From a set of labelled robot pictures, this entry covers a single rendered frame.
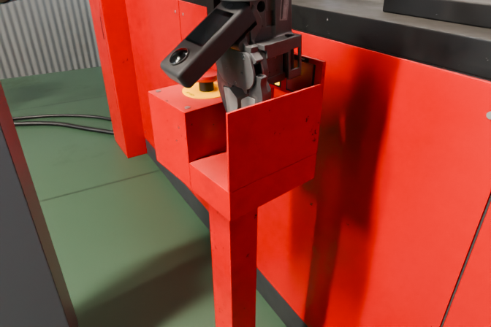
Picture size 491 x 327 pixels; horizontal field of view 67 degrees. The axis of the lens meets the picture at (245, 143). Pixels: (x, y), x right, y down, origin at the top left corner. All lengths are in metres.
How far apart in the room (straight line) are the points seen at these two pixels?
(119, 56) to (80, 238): 0.81
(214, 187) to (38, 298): 0.58
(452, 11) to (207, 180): 0.41
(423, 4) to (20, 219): 0.79
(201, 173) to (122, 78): 1.39
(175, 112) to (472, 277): 0.47
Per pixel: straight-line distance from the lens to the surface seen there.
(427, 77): 0.57
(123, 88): 1.87
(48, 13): 3.62
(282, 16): 0.47
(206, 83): 0.55
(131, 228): 1.54
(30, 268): 0.90
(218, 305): 0.78
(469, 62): 0.54
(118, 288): 1.34
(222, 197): 0.47
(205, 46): 0.41
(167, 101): 0.53
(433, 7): 0.63
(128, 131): 1.95
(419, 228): 0.65
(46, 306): 0.98
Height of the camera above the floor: 0.97
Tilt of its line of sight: 28 degrees down
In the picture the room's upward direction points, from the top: straight up
